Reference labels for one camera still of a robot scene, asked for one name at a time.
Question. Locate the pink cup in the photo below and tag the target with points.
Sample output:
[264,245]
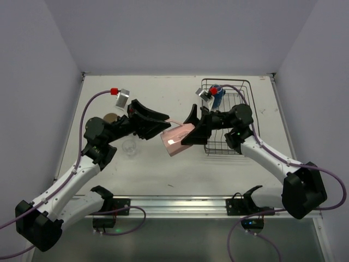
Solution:
[172,138]

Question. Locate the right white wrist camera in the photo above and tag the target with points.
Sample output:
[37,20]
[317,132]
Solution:
[206,97]

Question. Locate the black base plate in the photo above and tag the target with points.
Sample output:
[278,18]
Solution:
[243,205]
[117,204]

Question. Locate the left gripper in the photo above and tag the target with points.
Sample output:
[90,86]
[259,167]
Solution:
[133,116]

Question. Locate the clear glass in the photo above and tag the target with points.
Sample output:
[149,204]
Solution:
[129,147]

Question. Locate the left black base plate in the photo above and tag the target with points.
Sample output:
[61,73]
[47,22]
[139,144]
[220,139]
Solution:
[117,204]

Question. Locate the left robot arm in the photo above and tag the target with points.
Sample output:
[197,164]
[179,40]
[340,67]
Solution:
[43,220]

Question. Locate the aluminium mounting rail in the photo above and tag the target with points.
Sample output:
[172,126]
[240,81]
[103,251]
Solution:
[181,206]

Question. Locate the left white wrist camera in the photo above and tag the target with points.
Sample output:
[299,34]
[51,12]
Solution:
[122,99]

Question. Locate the beige cup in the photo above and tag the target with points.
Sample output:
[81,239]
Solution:
[110,117]

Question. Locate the blue mug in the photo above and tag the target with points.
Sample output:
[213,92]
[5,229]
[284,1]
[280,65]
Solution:
[218,93]

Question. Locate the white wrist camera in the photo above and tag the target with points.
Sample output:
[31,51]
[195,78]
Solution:
[206,97]
[122,99]

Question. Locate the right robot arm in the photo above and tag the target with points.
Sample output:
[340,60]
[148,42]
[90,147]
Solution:
[302,188]

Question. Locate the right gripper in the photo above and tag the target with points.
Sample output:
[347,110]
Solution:
[205,121]

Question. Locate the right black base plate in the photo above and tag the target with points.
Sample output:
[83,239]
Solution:
[243,205]

